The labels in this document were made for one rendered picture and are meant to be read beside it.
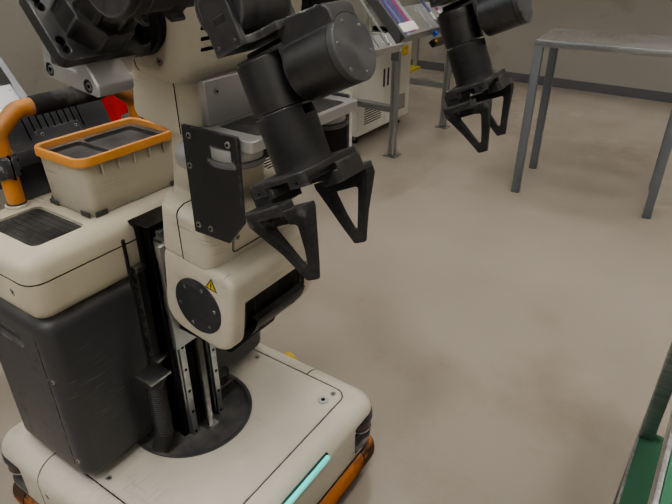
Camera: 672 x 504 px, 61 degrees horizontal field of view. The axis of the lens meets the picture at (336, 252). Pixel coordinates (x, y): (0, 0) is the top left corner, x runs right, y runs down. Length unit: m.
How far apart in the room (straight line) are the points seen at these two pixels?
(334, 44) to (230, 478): 0.99
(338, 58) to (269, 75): 0.08
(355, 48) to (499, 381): 1.58
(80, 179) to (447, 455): 1.18
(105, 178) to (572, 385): 1.52
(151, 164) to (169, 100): 0.31
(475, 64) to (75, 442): 0.99
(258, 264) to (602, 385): 1.39
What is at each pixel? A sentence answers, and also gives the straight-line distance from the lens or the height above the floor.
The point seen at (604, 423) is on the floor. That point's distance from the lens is 1.93.
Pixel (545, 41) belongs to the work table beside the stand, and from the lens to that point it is 3.11.
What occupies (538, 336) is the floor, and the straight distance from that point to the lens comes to 2.19.
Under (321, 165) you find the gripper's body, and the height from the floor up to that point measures 1.08.
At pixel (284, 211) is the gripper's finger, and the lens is 0.50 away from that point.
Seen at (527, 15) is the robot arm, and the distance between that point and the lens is 0.88.
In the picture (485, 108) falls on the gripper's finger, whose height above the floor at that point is 1.05.
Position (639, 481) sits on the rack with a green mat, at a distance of 1.31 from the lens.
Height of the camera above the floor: 1.27
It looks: 30 degrees down
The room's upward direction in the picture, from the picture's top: straight up
